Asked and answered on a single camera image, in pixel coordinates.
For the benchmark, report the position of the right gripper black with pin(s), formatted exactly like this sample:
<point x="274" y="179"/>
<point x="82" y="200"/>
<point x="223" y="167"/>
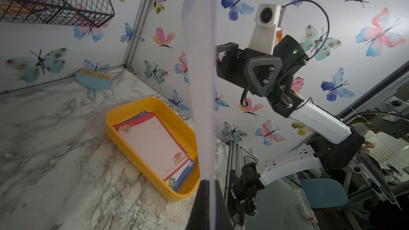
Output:
<point x="258" y="73"/>

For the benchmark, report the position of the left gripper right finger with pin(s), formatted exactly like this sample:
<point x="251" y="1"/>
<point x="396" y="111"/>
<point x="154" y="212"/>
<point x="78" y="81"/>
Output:
<point x="219" y="215"/>

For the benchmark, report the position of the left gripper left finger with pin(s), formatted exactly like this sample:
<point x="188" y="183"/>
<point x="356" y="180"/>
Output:
<point x="199" y="218"/>

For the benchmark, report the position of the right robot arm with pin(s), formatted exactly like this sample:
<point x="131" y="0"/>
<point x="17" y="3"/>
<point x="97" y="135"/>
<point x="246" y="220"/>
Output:
<point x="334" y="145"/>

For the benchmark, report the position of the blue stationery paper stack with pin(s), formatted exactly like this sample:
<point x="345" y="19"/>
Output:
<point x="179" y="180"/>

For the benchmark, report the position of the yellow storage tray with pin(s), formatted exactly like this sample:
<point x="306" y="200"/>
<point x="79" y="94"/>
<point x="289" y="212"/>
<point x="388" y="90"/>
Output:
<point x="160" y="145"/>

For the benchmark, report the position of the teal office chair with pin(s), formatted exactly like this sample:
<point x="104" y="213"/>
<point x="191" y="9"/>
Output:
<point x="324" y="193"/>

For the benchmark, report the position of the blue dustpan brush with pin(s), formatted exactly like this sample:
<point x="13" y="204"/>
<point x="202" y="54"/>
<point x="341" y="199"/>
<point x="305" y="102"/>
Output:
<point x="94" y="81"/>

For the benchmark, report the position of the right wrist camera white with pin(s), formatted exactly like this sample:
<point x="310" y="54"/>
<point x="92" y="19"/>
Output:
<point x="268" y="20"/>

